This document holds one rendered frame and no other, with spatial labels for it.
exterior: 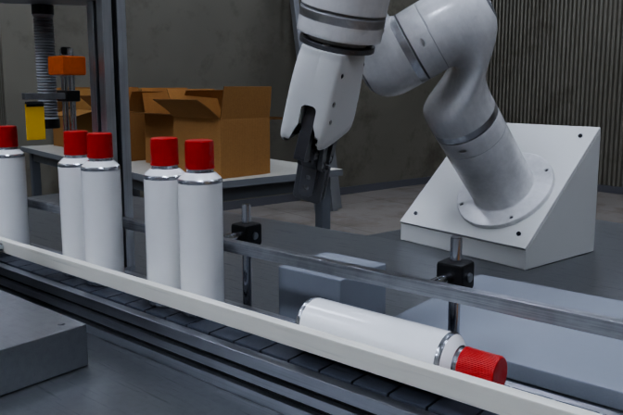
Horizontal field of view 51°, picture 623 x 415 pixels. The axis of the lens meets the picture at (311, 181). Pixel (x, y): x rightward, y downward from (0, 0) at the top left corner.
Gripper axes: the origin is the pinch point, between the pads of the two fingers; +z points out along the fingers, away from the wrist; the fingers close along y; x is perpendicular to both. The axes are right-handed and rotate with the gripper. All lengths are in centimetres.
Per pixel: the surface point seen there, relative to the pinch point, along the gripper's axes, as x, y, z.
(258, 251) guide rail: -4.7, 0.4, 10.3
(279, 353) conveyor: 3.5, 11.0, 14.1
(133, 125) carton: -164, -205, 94
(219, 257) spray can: -8.7, 2.1, 11.9
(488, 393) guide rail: 22.9, 17.8, 4.5
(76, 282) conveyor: -30.9, -0.7, 25.6
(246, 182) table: -80, -163, 83
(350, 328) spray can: 10.0, 11.1, 8.1
